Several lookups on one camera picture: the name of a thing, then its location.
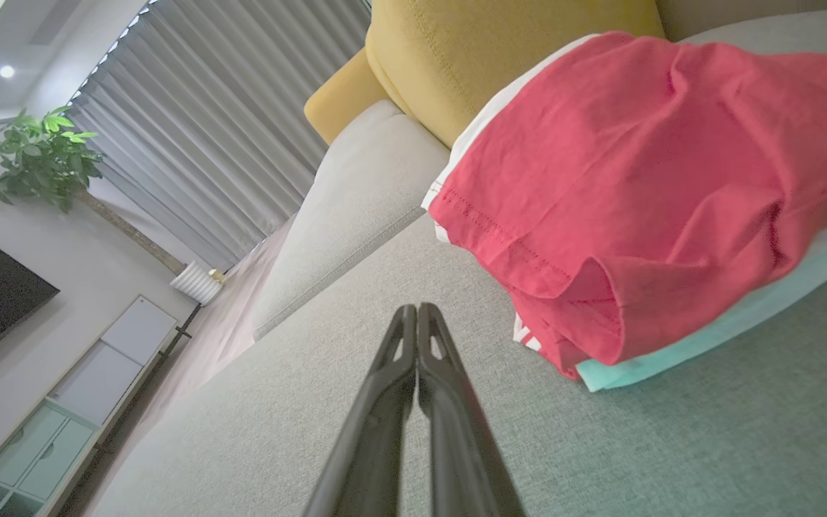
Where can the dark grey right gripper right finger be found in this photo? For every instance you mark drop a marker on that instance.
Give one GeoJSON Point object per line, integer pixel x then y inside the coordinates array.
{"type": "Point", "coordinates": [456, 445]}

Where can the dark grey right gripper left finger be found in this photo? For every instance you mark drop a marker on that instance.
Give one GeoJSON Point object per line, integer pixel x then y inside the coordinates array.
{"type": "Point", "coordinates": [370, 445]}

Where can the small yellow floor object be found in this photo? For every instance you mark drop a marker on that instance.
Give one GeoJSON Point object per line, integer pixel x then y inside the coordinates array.
{"type": "Point", "coordinates": [217, 275]}

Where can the white ribbed plant pot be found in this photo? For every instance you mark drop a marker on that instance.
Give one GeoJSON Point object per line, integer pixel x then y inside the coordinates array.
{"type": "Point", "coordinates": [197, 282]}

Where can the white low media cabinet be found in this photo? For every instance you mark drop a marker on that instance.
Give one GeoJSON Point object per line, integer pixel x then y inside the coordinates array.
{"type": "Point", "coordinates": [97, 380]}

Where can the grey pleated curtain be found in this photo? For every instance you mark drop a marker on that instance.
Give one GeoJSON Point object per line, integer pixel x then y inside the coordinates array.
{"type": "Point", "coordinates": [227, 122]}

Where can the large yellow sofa back cushion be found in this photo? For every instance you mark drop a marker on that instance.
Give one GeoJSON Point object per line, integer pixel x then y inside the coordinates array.
{"type": "Point", "coordinates": [456, 57]}

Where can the green leafy potted plant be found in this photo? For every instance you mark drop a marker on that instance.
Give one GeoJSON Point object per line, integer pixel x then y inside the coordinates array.
{"type": "Point", "coordinates": [40, 154]}

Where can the recessed ceiling spotlight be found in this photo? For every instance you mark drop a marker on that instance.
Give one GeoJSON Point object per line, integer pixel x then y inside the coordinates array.
{"type": "Point", "coordinates": [6, 71]}

